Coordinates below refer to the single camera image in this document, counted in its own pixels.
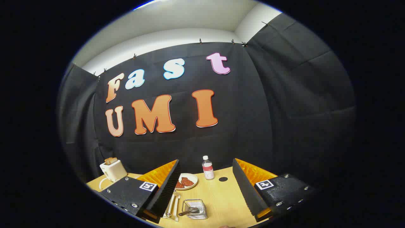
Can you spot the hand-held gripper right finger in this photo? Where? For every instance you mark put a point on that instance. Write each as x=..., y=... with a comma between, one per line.
x=246, y=190

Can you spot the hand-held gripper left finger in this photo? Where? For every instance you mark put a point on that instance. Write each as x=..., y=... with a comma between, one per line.
x=166, y=193

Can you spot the white dish rack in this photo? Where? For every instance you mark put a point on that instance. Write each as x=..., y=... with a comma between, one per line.
x=172, y=205

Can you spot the white plate with meat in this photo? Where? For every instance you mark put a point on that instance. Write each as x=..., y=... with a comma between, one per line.
x=191, y=185

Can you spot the small red meat piece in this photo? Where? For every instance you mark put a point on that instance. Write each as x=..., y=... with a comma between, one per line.
x=179, y=185

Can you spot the large red meat piece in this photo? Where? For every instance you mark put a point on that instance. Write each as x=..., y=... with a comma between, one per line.
x=187, y=181

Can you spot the clear plastic water bottle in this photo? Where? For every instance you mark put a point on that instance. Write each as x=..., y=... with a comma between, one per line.
x=208, y=169

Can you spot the white toaster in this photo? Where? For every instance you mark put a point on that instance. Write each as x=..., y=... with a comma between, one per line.
x=114, y=171

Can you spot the toast slice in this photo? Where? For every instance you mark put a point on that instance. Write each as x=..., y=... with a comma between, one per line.
x=114, y=160
x=108, y=161

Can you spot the black backdrop cloth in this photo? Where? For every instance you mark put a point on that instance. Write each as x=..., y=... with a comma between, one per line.
x=253, y=110

